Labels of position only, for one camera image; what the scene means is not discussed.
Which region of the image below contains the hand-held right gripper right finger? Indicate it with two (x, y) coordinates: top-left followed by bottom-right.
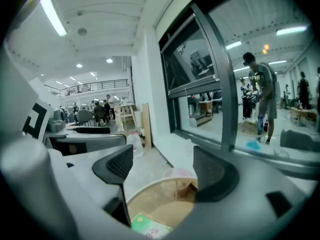
(172, 145), (309, 240)

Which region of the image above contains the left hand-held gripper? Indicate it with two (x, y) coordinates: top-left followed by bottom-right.
(21, 77), (128, 157)

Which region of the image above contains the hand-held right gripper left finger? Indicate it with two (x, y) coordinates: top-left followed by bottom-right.
(47, 144), (151, 240)

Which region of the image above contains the teal cover book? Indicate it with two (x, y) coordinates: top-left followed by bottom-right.
(130, 213), (174, 239)

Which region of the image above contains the large clear water jug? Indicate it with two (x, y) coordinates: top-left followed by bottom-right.
(126, 129), (145, 159)

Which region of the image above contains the white wooden table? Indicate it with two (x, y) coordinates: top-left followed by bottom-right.
(113, 103), (138, 129)

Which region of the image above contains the wooden board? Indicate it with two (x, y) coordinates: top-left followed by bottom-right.
(141, 102), (153, 149)

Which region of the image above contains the black metal railing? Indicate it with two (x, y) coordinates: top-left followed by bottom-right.
(44, 79), (130, 98)

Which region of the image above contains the round beige basket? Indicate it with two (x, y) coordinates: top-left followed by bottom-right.
(125, 167), (200, 236)

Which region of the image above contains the long ceiling light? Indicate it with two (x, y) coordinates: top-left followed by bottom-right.
(39, 0), (68, 38)

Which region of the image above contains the black window frame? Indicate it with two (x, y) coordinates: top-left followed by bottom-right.
(158, 0), (320, 166)

